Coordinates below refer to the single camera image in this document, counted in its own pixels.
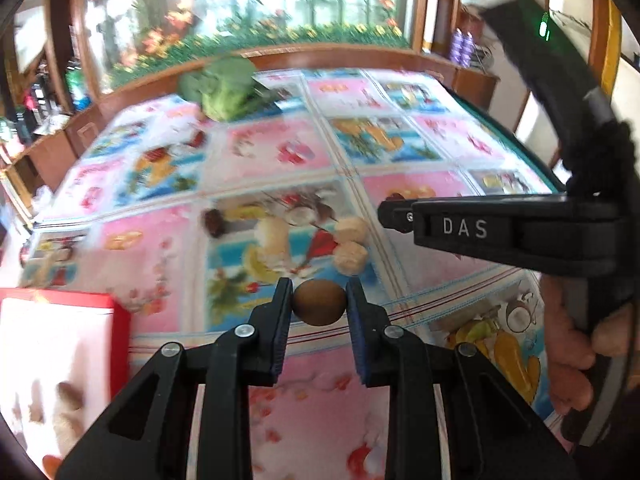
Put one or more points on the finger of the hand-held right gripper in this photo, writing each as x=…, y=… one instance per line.
x=395, y=215

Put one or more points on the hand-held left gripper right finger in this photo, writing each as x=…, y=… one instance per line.
x=357, y=330

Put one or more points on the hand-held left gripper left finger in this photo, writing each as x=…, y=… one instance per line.
x=280, y=330

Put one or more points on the red and white box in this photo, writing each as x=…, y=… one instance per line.
x=120, y=340

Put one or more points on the person's right hand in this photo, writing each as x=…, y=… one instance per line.
x=565, y=340

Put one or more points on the beige longan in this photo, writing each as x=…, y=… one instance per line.
x=350, y=258
x=352, y=230

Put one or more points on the green table with black rim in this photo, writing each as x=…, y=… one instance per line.
x=505, y=135

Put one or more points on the red date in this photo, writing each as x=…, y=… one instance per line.
x=215, y=222
x=197, y=137
x=70, y=394

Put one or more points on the fruit print tablecloth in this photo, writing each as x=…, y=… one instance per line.
x=165, y=240

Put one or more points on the wooden cabinet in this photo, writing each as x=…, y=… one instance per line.
x=475, y=87

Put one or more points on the purple bottle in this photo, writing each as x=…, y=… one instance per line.
x=457, y=47
x=469, y=49

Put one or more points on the green broccoli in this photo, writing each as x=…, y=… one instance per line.
x=225, y=87

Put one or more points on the wooden side counter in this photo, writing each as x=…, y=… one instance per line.
x=45, y=155

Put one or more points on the green plastic bottle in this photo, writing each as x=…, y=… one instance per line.
x=77, y=87

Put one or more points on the wooden door frame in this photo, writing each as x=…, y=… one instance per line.
x=605, y=25

